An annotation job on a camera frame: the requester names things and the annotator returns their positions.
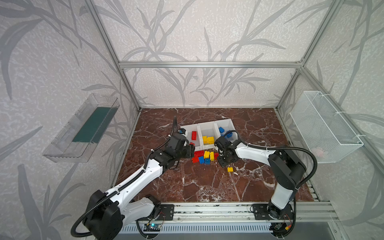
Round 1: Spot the red long lego brick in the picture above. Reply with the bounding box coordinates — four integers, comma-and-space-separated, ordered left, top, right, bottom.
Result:
191, 131, 197, 141

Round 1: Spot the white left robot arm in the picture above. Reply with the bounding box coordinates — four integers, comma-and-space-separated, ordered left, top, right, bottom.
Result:
71, 118, 195, 240

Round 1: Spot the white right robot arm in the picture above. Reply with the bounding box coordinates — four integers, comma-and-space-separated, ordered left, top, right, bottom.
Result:
215, 130, 318, 220

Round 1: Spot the white left plastic bin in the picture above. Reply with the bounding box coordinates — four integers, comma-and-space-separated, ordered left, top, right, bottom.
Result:
181, 124, 202, 151

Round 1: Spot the white plastic bin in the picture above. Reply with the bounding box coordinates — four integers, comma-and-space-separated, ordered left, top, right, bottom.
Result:
215, 119, 238, 142
198, 121, 220, 150
181, 124, 202, 151

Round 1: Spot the white right plastic bin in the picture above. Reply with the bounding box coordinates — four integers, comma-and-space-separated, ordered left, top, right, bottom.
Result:
215, 119, 238, 142

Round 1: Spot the white middle plastic bin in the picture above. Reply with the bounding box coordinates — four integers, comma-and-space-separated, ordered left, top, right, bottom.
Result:
198, 121, 220, 150

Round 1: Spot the green circuit board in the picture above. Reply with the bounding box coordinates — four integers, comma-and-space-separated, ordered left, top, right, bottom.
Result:
143, 223, 162, 232

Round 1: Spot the clear wall shelf tray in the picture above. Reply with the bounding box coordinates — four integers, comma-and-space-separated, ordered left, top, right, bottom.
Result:
43, 94, 120, 163

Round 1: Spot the white wire mesh basket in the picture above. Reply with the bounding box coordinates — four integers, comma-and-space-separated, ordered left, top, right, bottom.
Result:
290, 91, 364, 164

